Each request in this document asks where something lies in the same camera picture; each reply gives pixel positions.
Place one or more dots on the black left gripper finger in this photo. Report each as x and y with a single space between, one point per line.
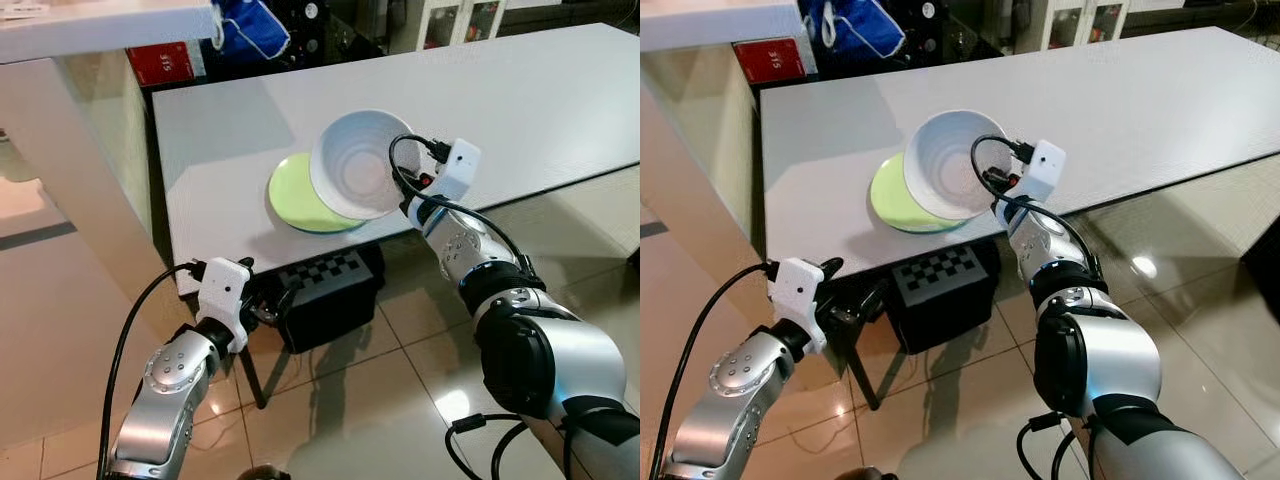
874 293

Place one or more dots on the white speckled bowl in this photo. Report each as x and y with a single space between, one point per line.
950 160
360 160

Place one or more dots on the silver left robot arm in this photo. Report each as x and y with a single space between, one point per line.
735 390
160 400

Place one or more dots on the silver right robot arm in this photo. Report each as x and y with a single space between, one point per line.
1100 350
540 350

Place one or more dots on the green plate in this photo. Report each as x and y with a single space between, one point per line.
290 200
888 200

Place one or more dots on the grey dining table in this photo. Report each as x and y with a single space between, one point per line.
1100 90
500 90

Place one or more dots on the white glass-door cabinet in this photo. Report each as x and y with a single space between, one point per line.
1075 25
450 25

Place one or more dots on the blue bag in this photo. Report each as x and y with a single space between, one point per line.
850 30
250 30

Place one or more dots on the red printed box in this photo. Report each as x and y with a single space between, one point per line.
768 60
160 65

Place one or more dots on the white raised bar counter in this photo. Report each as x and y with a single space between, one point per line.
700 25
60 30

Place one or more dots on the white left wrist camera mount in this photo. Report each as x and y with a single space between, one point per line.
222 290
798 290

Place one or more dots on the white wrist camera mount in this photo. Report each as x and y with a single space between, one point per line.
222 290
798 290
1042 168
460 165

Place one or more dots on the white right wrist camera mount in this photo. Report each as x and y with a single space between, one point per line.
1042 168
460 165

